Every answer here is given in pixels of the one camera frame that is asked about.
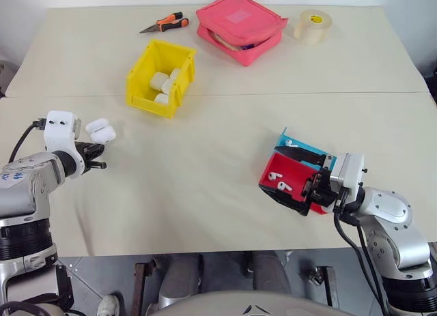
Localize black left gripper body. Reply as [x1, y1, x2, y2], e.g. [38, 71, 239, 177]
[74, 141, 91, 176]

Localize orange black pliers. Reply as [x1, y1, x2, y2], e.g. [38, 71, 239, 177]
[139, 11, 191, 35]

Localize beige tape roll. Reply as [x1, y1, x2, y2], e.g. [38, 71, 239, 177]
[294, 8, 334, 46]

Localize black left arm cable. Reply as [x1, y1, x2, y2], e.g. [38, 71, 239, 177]
[8, 119, 47, 163]

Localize pink fabric pouch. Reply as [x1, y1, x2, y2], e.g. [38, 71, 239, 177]
[195, 0, 290, 68]

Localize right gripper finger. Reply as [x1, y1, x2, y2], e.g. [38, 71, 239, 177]
[274, 145, 329, 166]
[258, 177, 314, 217]

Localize yellow plastic bin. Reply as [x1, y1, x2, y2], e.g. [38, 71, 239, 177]
[125, 38, 198, 120]

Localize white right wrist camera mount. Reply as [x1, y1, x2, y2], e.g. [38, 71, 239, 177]
[328, 153, 368, 198]

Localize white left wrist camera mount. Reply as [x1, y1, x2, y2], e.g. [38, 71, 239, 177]
[43, 110, 83, 154]

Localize silver robot torso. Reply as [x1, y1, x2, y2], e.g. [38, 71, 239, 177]
[150, 290, 363, 316]

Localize rusty metal table post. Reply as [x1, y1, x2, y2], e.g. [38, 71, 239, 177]
[309, 265, 341, 310]
[132, 261, 154, 316]

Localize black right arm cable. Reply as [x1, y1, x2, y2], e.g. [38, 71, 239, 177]
[354, 223, 389, 296]
[333, 189, 392, 316]

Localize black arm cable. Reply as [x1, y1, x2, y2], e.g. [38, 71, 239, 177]
[8, 119, 47, 163]
[354, 223, 389, 296]
[333, 189, 392, 316]

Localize small blue bin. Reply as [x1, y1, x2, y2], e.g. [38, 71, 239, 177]
[272, 127, 330, 172]

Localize small red bin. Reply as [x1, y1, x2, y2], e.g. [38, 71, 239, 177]
[258, 152, 334, 216]

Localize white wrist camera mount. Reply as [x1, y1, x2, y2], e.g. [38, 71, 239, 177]
[43, 110, 83, 154]
[328, 153, 368, 198]

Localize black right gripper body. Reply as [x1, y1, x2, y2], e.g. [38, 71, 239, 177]
[302, 168, 343, 210]

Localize white shoe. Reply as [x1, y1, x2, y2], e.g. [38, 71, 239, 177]
[96, 294, 120, 316]

